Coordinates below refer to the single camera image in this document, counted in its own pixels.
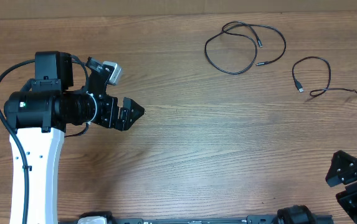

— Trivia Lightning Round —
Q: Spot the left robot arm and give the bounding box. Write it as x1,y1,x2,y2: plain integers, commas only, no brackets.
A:
0,51,145,223

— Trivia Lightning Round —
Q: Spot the black usb cable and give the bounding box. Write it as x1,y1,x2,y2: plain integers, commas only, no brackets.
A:
291,55,357,98
204,21,287,75

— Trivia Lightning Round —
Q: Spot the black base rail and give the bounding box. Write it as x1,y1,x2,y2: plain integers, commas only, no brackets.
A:
115,215,276,224

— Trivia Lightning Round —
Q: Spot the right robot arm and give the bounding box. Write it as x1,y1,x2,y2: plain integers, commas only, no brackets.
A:
272,151,357,224

